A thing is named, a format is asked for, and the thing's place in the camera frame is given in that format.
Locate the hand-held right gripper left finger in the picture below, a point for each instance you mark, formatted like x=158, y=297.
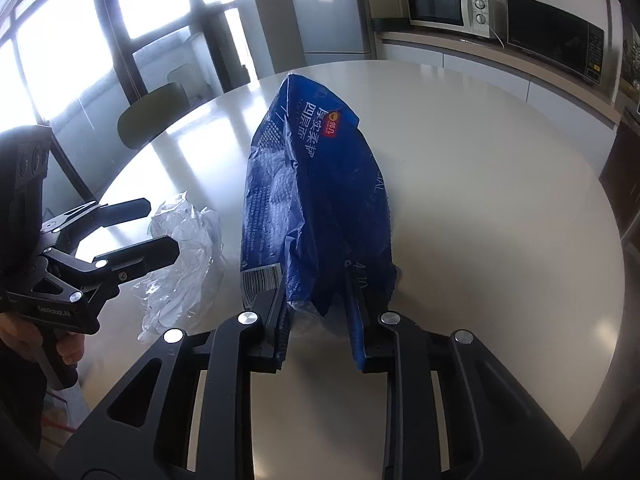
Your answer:
x=283, y=332

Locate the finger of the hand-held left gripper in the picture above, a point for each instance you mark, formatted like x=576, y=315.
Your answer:
x=125, y=209
x=145, y=255

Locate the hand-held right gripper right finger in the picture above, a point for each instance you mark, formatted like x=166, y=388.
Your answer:
x=355, y=332

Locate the clear plastic wrap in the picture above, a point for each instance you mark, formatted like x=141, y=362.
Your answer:
x=185, y=280

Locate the blue packaging bag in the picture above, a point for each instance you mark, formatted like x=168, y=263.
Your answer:
x=320, y=185

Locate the white plastic bag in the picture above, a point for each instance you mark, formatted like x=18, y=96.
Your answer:
x=70, y=410

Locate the person's left forearm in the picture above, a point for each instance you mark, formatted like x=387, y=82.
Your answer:
x=20, y=400

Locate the person's left hand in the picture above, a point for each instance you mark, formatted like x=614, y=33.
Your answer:
x=70, y=351

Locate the olive green chair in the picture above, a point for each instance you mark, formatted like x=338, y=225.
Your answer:
x=150, y=115

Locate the pale chair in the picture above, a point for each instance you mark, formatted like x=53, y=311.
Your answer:
x=182, y=80

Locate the silver refrigerator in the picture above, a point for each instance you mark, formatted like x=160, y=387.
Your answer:
x=330, y=10

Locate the white kitchen counter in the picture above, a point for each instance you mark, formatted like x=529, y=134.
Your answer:
x=475, y=65

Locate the dark wooden cabinet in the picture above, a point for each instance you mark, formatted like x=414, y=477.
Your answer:
x=622, y=175

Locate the white microwave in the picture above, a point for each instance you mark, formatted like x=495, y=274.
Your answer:
x=445, y=7

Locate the black microwave oven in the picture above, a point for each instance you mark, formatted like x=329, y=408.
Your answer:
x=550, y=35

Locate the green potted plant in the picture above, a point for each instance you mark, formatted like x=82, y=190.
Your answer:
x=632, y=50

